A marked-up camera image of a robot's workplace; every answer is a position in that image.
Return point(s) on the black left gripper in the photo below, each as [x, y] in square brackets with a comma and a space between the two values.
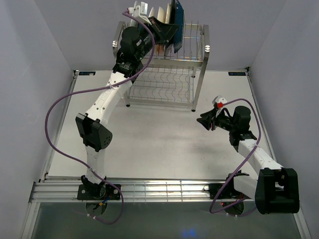
[163, 32]

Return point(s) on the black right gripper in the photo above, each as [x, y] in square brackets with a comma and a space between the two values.
[206, 121]

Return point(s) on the dark blue irregular dish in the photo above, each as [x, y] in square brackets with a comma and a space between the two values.
[179, 19]

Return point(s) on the square black teal plate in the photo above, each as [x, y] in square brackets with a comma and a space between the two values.
[172, 12]

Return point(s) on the cream and pink branch plate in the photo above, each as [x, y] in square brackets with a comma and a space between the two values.
[168, 13]

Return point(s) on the cream bear plate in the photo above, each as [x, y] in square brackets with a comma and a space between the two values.
[161, 15]

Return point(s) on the white green red rimmed plate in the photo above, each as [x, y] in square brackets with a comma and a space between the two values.
[152, 12]

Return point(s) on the red and teal plate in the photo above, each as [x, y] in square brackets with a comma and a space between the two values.
[134, 12]

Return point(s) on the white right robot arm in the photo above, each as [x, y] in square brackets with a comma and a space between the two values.
[274, 188]

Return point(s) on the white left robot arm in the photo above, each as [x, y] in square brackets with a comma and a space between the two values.
[92, 125]

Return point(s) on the stainless steel dish rack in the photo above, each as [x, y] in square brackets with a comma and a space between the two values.
[174, 79]

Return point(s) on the left blue table label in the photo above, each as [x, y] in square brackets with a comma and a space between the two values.
[87, 73]

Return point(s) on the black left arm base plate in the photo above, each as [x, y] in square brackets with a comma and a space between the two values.
[101, 193]

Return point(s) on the aluminium front rail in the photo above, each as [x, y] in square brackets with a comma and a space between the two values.
[134, 191]

